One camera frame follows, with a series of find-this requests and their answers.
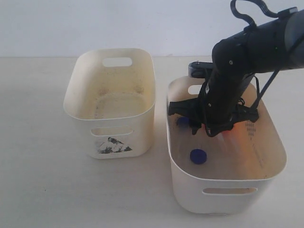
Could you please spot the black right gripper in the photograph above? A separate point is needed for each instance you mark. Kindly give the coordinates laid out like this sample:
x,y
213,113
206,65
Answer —
x,y
219,104

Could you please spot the blue-capped tube front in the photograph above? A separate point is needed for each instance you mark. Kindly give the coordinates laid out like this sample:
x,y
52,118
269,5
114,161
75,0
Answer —
x,y
198,156

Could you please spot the blue-capped tube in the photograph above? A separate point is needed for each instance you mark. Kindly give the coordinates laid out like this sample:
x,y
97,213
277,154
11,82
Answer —
x,y
183,122
198,156

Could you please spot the orange-capped tube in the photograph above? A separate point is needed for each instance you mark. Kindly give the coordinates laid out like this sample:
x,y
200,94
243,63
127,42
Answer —
x,y
210,132
232,150

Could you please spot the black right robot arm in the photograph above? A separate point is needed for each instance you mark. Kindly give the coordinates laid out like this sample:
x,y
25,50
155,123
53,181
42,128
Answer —
x,y
272,47

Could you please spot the blue-capped tube back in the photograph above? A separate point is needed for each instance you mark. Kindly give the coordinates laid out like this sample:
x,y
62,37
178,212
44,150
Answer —
x,y
183,122

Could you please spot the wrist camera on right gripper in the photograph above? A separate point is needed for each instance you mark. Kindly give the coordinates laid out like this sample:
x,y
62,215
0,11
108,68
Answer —
x,y
198,69

